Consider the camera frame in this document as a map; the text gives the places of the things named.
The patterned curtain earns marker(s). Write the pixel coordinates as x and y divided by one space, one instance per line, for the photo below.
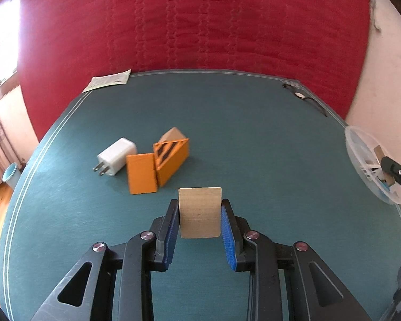
3 147

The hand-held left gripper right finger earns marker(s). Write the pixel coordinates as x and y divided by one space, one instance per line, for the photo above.
228 237

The light blue cup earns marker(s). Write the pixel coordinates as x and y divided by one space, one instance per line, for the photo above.
11 174

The bright window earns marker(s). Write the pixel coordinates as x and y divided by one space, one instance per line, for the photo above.
1 40

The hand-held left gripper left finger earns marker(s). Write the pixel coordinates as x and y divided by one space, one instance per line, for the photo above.
171 237

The red quilted blanket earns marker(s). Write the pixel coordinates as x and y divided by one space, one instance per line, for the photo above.
187 20

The printed paper sheet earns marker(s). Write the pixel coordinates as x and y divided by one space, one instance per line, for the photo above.
108 80

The clear plastic bowl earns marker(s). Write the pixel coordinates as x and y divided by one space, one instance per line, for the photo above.
359 147

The white wall charger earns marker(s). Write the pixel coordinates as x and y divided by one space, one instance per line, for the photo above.
117 155

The orange black-striped wedge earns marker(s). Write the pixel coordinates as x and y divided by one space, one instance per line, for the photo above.
172 160

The plain orange block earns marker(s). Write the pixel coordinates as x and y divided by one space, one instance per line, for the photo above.
141 174

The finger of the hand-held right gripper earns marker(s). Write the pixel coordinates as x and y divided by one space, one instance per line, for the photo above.
399 174

